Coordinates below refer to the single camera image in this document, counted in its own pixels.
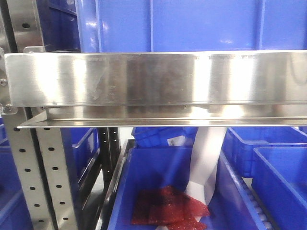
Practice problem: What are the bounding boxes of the blue bin right lower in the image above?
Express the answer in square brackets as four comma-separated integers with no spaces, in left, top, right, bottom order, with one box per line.
[252,147,307,230]

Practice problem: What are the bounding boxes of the blue bin rear right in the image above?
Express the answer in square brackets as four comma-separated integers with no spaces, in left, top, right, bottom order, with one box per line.
[222,126,307,178]

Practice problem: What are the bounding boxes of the blue bin with red bags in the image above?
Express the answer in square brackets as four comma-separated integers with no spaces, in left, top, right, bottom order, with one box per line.
[107,146,267,230]

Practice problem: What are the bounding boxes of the blue plastic tray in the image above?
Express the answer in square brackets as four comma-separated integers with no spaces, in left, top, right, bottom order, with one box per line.
[75,0,307,53]

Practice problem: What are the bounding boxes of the blue bin left lower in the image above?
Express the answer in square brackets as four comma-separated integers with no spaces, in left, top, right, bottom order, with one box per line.
[71,128,100,185]

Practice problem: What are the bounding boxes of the stainless steel shelf rail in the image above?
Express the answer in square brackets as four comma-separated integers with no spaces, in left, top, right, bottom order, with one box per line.
[4,50,307,128]

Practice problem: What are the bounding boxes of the perforated steel shelf upright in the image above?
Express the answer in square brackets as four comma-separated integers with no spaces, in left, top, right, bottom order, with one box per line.
[0,0,83,230]

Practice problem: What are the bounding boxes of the blue bin far left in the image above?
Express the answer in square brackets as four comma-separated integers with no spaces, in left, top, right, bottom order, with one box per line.
[0,121,33,230]

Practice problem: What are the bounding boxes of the red mesh bags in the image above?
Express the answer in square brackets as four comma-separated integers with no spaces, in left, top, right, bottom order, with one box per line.
[130,185,211,230]

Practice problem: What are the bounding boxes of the blue bin rear centre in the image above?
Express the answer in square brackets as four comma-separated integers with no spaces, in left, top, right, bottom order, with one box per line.
[131,126,198,148]

